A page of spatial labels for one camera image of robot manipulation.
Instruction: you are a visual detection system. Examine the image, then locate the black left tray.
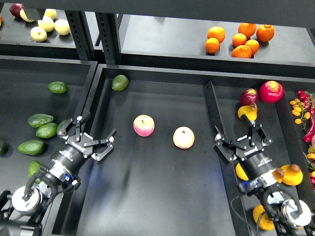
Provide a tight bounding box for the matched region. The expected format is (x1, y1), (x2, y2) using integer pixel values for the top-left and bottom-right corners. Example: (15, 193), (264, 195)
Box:
(0, 56), (97, 192)

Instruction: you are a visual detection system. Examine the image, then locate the pink red apple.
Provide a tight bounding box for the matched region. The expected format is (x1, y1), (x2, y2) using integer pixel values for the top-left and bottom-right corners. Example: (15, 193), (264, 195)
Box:
(133, 115), (155, 137)

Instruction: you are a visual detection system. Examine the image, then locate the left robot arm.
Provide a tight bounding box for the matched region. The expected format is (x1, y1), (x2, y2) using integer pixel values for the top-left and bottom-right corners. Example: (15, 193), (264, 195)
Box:
(0, 114), (117, 236)

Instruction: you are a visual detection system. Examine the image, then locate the small orange right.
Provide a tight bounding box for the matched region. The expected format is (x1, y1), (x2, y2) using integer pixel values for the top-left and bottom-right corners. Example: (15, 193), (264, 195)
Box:
(245, 39), (260, 55)

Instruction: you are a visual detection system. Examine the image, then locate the large black centre tray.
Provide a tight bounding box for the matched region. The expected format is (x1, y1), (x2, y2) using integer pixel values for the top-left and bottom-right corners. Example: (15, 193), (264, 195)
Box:
(41, 63), (315, 236)

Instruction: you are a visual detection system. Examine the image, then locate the small orange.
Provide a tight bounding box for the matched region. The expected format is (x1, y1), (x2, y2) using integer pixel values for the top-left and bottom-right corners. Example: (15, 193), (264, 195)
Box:
(232, 33), (247, 47)
(245, 39), (260, 55)

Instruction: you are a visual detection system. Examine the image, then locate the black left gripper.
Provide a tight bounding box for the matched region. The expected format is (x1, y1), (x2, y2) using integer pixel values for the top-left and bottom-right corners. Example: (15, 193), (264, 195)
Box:
(51, 112), (117, 179)

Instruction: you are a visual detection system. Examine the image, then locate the green avocado pile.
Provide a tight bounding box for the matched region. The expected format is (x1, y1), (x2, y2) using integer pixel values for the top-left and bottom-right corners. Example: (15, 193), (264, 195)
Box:
(27, 113), (55, 128)
(36, 123), (58, 139)

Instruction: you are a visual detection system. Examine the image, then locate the green avocado left middle pile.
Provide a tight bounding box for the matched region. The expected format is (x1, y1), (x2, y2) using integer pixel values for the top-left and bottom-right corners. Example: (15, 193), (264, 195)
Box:
(36, 123), (58, 139)

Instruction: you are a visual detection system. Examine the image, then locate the red chili pepper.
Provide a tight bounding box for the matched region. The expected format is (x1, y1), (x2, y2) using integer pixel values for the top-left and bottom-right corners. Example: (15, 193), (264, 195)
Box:
(303, 116), (315, 143)

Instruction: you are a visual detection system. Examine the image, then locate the black perforated shelf post left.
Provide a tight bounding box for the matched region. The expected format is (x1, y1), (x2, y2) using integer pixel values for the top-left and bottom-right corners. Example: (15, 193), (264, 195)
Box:
(64, 10), (95, 61)

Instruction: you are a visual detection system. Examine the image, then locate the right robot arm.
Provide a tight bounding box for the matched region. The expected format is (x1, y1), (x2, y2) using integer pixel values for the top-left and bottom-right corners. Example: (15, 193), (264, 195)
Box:
(214, 115), (314, 236)

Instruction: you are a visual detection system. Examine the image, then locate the orange top right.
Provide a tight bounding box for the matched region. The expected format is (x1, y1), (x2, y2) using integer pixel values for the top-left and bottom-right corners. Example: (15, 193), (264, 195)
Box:
(256, 25), (275, 43)

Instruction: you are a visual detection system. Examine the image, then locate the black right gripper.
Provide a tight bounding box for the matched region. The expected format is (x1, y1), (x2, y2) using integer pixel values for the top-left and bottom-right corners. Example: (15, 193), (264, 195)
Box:
(213, 115), (277, 180)

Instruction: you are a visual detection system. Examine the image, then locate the red cherry tomato bunch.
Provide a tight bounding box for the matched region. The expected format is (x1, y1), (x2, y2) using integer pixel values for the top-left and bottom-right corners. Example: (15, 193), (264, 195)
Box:
(297, 90), (315, 115)

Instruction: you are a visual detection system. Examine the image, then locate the orange cherry tomato bunch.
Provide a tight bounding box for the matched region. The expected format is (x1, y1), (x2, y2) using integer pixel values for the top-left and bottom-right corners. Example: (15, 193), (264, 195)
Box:
(289, 98), (311, 125)

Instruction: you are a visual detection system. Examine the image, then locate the orange cherry tomatoes lower right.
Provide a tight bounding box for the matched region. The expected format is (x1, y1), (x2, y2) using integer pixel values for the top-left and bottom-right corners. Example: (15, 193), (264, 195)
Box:
(303, 146), (315, 171)

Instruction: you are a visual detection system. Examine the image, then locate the round green avocado top centre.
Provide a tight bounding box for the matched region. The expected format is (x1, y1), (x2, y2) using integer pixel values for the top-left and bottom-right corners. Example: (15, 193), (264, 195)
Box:
(111, 75), (129, 91)

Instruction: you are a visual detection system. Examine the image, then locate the bright red apple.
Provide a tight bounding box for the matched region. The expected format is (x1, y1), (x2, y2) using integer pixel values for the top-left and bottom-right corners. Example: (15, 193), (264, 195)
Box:
(258, 81), (284, 103)

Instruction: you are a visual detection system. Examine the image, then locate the yellow pear tray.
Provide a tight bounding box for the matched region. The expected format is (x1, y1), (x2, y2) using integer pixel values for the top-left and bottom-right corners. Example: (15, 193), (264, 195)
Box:
(272, 168), (284, 183)
(235, 163), (249, 181)
(281, 164), (303, 186)

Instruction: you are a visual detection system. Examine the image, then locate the orange lower left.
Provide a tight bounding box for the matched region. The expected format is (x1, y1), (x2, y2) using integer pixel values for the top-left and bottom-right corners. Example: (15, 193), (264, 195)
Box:
(205, 38), (220, 54)

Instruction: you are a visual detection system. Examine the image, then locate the green avocado left upper pile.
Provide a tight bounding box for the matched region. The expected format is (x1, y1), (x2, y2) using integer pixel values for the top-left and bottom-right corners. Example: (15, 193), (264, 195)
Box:
(27, 113), (55, 128)

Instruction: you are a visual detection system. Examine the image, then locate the pale yellow pink apple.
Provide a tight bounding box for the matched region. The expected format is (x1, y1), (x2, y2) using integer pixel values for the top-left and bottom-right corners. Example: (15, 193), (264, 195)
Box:
(173, 126), (195, 149)

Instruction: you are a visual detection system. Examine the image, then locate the dark avocado at left edge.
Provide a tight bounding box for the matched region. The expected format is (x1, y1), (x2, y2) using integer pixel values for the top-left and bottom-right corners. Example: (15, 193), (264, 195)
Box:
(0, 140), (7, 155)

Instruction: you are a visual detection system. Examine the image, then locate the pale yellow pear right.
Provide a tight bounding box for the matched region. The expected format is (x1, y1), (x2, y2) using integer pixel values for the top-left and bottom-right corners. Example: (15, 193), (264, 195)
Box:
(54, 19), (70, 36)

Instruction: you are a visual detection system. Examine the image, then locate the pale yellow pear front left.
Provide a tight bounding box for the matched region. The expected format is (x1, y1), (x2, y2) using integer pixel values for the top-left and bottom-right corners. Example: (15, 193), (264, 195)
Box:
(30, 27), (47, 42)

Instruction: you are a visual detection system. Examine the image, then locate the black metal tray divider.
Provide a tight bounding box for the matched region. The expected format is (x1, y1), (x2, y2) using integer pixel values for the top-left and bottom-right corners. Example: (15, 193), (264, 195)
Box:
(203, 81), (252, 236)

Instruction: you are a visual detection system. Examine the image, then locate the dark green avocado by wall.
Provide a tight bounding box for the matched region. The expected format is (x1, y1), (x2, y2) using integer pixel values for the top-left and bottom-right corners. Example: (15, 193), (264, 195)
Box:
(57, 119), (68, 134)

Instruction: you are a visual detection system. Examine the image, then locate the black perforated shelf post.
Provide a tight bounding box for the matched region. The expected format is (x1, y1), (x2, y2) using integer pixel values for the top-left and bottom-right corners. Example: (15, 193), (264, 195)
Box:
(95, 12), (122, 65)
(64, 10), (95, 61)

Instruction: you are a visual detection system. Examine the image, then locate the yellow pear right tray left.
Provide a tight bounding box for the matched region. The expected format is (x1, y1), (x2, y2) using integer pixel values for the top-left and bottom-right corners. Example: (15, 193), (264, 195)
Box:
(235, 163), (249, 181)

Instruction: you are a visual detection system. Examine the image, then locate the small orange centre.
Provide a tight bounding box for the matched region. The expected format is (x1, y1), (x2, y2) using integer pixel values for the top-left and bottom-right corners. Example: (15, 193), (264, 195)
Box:
(232, 33), (247, 47)

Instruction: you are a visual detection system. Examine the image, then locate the green avocado upper left tray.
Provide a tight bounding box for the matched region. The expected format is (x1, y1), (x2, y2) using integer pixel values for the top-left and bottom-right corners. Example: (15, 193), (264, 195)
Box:
(48, 81), (68, 94)

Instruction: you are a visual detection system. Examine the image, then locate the black perforated shelf post right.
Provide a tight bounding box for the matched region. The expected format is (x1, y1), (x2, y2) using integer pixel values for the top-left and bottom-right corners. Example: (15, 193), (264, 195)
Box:
(95, 12), (122, 65)

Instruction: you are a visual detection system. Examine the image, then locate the orange top middle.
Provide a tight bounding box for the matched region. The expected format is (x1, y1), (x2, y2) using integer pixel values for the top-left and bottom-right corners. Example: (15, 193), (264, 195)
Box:
(238, 23), (257, 38)

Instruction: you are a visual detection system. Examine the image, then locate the orange bottom front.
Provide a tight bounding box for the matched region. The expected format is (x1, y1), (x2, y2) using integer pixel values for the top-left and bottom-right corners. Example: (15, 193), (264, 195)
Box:
(231, 45), (252, 59)

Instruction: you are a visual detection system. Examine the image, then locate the yellow pear right tray middle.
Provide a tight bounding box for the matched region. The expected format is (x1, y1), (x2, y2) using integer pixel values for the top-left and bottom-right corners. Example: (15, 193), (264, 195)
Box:
(272, 168), (284, 183)

